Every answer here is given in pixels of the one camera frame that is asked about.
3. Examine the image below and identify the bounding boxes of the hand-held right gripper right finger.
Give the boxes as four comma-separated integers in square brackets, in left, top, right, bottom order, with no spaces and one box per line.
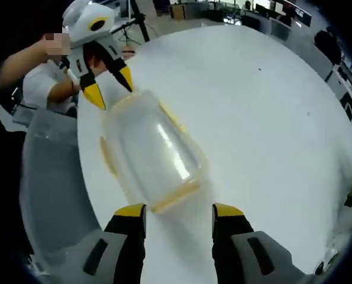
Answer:
[211,203,307,284]

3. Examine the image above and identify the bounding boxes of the yellow black cart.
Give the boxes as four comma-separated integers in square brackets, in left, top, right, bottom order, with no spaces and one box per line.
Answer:
[169,4,192,20]

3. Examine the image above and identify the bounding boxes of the white office chair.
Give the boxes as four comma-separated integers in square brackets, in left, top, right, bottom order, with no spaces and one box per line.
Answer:
[269,20,292,41]

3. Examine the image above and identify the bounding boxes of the clear box with yellow buckles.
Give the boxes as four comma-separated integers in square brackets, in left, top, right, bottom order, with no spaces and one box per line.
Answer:
[99,89,209,214]

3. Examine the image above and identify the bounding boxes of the black tripod stand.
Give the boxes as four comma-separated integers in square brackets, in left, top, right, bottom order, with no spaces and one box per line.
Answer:
[116,0,151,46]

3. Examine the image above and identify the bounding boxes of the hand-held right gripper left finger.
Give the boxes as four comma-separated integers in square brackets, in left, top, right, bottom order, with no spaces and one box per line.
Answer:
[72,203,147,284]

